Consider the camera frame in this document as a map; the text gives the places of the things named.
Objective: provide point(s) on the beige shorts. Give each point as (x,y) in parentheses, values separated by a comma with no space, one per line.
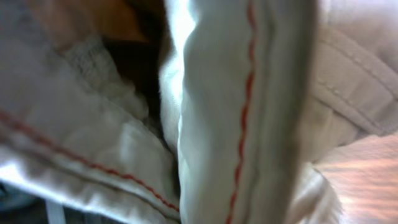
(187,111)

